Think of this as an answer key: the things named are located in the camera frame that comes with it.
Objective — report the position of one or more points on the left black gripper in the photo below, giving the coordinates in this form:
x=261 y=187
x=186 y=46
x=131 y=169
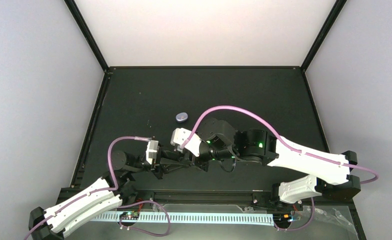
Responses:
x=163 y=164

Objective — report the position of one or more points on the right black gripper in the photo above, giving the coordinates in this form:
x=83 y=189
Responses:
x=203 y=163

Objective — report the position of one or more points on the lavender earbud charging case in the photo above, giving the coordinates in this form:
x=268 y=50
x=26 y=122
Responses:
x=181 y=117

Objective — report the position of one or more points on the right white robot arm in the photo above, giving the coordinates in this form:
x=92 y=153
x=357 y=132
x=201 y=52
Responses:
x=327 y=175

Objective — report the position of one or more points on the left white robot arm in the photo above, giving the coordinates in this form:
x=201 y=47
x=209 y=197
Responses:
x=112 y=191

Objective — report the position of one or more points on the left circuit board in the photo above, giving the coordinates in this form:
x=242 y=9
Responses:
x=129 y=216

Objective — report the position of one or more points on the circuit board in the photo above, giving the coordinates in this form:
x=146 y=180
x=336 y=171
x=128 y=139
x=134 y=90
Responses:
x=129 y=216
x=283 y=218

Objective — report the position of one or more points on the right circuit board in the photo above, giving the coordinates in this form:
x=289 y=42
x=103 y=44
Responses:
x=283 y=218

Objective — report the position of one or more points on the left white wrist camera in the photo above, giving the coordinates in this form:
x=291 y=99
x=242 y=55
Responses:
x=151 y=151

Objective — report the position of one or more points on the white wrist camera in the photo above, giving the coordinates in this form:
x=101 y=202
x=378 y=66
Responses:
x=179 y=139
x=151 y=151

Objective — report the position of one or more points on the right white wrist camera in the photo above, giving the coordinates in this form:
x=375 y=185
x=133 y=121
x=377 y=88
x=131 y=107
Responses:
x=179 y=139

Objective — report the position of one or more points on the black front aluminium rail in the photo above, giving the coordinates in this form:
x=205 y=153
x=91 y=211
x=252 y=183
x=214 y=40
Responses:
x=209 y=197

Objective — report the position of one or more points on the white slotted cable duct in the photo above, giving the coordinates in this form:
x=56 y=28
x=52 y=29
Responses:
x=261 y=219

